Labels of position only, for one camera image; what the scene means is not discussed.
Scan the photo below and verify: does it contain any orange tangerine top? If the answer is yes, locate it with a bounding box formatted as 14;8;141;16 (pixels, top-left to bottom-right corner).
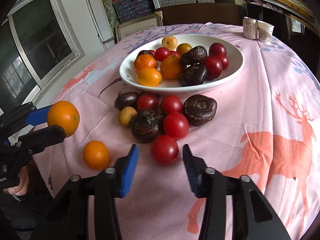
47;101;80;138

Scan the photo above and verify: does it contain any orange tangerine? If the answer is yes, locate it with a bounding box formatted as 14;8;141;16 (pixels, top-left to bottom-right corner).
47;101;80;138
82;140;111;171
134;54;158;73

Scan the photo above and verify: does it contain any person's left hand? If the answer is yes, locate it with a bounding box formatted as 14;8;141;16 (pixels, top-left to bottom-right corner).
3;166;29;196

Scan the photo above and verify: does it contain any dark water chestnut middle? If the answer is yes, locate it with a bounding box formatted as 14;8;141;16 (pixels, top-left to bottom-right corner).
131;110;164;143

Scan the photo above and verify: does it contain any dark water chestnut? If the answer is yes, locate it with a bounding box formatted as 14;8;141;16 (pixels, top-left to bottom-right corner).
131;110;164;143
182;94;217;126

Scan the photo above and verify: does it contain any small yellow fruit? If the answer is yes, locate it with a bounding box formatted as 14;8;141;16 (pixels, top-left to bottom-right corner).
118;106;137;127

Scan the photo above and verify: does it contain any dark water chestnut right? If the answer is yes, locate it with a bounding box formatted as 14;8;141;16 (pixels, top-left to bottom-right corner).
182;94;217;126

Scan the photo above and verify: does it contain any pink deer print tablecloth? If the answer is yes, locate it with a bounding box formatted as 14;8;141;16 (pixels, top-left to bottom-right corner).
35;23;319;239

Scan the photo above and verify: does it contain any yellow orange tomato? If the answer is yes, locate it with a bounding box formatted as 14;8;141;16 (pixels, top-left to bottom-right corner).
137;67;162;87

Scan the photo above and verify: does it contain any white oval plate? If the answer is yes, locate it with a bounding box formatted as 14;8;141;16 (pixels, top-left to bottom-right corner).
119;34;245;95

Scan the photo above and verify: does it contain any dark red tomato on plate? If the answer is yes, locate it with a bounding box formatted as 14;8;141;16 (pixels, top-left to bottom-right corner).
208;42;227;57

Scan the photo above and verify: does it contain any framed panel leaning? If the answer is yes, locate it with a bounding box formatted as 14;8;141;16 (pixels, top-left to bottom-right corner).
115;11;163;42

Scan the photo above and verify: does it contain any yellow tomato on plate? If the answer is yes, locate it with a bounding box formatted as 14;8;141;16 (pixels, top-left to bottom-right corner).
162;36;178;50

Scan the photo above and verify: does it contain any pink beverage can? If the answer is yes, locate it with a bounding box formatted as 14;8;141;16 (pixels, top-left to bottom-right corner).
242;17;258;40

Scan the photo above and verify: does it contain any white paper cup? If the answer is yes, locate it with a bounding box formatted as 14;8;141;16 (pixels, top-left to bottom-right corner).
257;20;274;43

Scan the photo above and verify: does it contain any dark wooden cabinet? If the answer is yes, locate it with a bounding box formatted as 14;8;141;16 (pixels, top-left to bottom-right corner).
157;3;247;25

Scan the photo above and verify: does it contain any window with white frame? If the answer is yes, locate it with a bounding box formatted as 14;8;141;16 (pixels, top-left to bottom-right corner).
1;0;84;114

